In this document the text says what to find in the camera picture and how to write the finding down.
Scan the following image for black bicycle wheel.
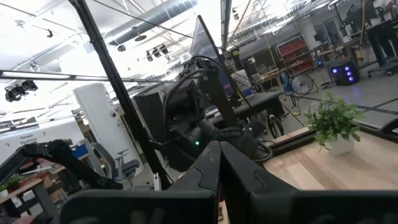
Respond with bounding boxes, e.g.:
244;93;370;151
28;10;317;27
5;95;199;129
266;114;285;139

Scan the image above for white and blue jug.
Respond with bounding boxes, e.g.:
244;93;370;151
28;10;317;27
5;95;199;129
230;68;255;99

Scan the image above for red storage shelf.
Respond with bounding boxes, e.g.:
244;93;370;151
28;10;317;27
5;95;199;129
275;36;315;77

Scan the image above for black standing desk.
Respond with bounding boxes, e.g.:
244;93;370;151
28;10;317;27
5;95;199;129
365;18;398;78

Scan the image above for white column with dome camera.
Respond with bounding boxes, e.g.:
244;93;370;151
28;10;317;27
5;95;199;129
73;82;144;178

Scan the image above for white printed banner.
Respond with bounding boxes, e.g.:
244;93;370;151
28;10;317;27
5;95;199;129
0;119;85;164

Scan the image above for grey office chair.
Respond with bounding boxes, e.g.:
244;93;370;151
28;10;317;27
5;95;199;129
91;141;141;187

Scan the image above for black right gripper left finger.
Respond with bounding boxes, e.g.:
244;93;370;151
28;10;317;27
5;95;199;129
59;141;222;224

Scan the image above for black ceiling spotlight cluster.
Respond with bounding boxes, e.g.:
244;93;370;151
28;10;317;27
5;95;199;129
145;43;171;62
4;79;39;103

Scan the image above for LED light bar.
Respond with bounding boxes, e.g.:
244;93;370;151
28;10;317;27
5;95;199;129
0;69;177;84

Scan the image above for wooden workbench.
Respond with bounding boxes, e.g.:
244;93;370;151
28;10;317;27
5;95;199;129
0;174;60;224

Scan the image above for dark grey desk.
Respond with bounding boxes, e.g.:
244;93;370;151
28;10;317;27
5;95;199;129
214;91;285;125

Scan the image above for green potted artificial plant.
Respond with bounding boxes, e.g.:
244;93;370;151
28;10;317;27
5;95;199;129
303;90;366;156

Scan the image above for round floor fan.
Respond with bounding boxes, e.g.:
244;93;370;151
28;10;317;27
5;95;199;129
290;73;315;96

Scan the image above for large grey ceiling duct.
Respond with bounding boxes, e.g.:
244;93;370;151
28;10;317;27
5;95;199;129
104;0;200;46

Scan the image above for computer tower purple lights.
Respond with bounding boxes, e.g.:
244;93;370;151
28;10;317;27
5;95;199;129
328;59;361;87

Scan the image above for black sleeved cable bundle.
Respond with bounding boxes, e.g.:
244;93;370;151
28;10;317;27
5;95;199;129
18;139;124;190

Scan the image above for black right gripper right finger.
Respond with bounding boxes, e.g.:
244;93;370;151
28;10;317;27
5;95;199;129
221;141;398;224

